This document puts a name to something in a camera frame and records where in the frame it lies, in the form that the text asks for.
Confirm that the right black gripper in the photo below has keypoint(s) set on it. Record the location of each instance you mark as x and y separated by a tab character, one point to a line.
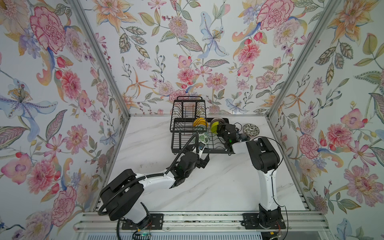
219	129

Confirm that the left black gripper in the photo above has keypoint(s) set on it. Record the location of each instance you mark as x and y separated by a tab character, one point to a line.
203	164

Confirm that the lime green plastic bowl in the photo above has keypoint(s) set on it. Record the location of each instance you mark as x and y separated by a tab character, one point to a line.
214	127

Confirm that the green leaf pattern bowl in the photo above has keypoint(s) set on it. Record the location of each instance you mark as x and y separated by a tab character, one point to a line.
204	138

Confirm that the yellow plastic bowl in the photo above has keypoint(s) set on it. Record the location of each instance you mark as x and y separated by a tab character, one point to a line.
200	122

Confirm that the black wire dish rack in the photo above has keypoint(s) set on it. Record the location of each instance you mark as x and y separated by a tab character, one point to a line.
184	111

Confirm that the pink striped ceramic bowl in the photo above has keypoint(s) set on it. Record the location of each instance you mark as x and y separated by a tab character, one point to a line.
217	120

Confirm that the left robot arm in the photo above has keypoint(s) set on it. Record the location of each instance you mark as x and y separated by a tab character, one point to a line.
121	197

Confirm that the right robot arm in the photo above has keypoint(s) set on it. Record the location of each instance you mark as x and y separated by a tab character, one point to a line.
265	160

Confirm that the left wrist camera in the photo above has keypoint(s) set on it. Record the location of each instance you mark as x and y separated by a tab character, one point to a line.
200	149

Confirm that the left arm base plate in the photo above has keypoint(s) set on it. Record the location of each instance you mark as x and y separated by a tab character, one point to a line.
151	222

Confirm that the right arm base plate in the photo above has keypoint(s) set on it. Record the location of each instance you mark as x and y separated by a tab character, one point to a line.
262	221

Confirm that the aluminium mounting rail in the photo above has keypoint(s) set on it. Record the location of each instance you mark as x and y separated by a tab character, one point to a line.
172	222

